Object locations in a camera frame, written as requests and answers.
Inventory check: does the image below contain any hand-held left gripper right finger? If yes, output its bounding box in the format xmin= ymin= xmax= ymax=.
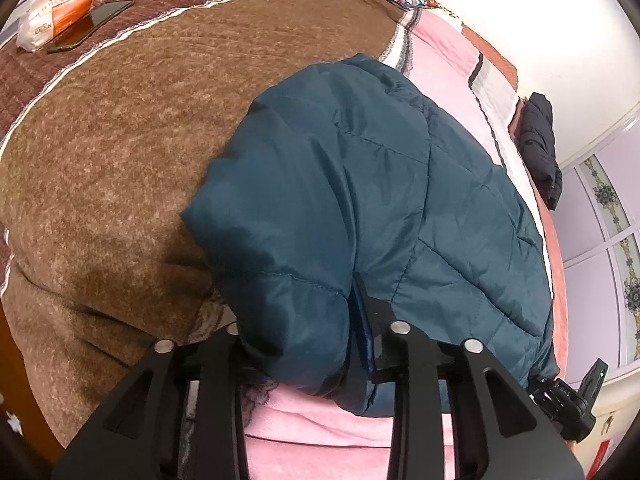
xmin=352 ymin=274 xmax=587 ymax=480

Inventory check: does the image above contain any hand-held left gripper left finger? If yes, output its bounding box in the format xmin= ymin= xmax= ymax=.
xmin=50 ymin=322 xmax=251 ymax=480

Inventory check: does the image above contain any teal quilted puffer jacket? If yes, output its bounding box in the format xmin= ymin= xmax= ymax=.
xmin=180 ymin=52 xmax=561 ymax=418

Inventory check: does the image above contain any white wardrobe with floral trim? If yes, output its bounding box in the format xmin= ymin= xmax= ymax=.
xmin=557 ymin=110 xmax=640 ymax=373

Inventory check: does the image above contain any brown wooden bedside board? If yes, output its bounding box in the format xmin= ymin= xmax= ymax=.
xmin=0 ymin=305 xmax=66 ymax=466

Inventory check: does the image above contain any black puffer jacket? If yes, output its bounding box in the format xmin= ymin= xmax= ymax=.
xmin=510 ymin=92 xmax=563 ymax=211

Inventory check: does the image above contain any striped brown pink blanket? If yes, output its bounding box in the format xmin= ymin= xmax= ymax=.
xmin=0 ymin=0 xmax=571 ymax=480

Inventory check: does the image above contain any black smartphone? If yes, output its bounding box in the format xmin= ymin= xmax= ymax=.
xmin=46 ymin=0 xmax=136 ymax=56

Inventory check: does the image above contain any orange white plastic bag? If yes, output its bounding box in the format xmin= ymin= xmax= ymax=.
xmin=16 ymin=0 xmax=97 ymax=53

